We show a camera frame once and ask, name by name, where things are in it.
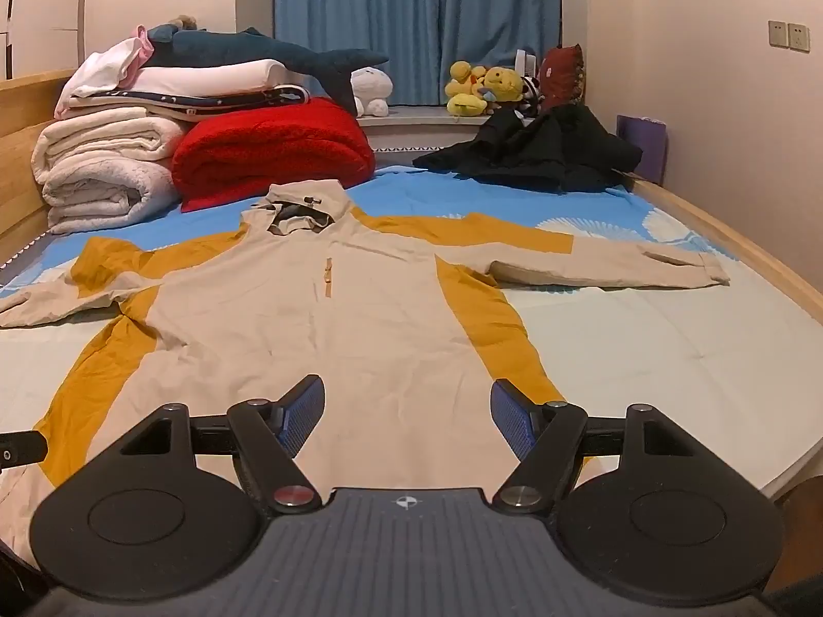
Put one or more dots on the white fleece blanket roll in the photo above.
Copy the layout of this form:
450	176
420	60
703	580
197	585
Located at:
103	138
103	196

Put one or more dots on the navy star patterned blanket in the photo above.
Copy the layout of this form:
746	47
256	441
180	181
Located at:
225	101

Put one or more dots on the beige and yellow jacket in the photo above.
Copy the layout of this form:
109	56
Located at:
321	334

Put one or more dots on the dark red cushion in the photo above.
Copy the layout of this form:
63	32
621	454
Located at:
562	77

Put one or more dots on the folded white quilt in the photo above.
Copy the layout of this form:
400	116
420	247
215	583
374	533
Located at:
212	77

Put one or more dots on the brown plush toy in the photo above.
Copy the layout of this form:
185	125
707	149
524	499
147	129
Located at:
183	22

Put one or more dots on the blue shark plush toy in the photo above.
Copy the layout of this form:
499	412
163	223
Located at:
244	51

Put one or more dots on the blue and white printed bed sheet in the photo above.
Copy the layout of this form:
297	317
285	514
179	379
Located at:
643	360

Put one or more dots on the beige wall socket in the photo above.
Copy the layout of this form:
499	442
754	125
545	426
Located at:
778	33
799	37

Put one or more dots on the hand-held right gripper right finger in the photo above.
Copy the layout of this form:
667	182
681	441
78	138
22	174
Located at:
513	424

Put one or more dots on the red fleece blanket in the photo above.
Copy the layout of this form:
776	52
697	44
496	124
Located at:
270	148

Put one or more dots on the white plush toy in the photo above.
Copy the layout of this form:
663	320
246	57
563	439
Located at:
371	90

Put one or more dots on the wooden bed frame rail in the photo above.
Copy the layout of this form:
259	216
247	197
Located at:
746	250

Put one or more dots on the wooden headboard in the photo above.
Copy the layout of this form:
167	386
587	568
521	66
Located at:
19	160

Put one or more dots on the yellow duck plush toy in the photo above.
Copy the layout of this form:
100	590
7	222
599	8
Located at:
505	83
464	87

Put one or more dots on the black and white striped toy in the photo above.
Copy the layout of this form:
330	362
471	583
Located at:
530	93

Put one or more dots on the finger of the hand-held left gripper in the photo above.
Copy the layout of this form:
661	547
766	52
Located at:
22	450

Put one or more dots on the blue curtain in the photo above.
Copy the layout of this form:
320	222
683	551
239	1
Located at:
398	19

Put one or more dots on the purple paper bag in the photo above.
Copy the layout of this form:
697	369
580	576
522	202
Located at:
643	148

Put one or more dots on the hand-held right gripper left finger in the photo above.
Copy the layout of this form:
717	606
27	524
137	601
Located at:
303	421

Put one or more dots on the white wardrobe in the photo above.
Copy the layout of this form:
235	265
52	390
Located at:
38	6

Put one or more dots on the white and pink cloth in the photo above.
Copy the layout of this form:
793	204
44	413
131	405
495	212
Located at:
106	67

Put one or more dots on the black clothing pile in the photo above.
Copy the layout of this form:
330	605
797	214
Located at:
546	151

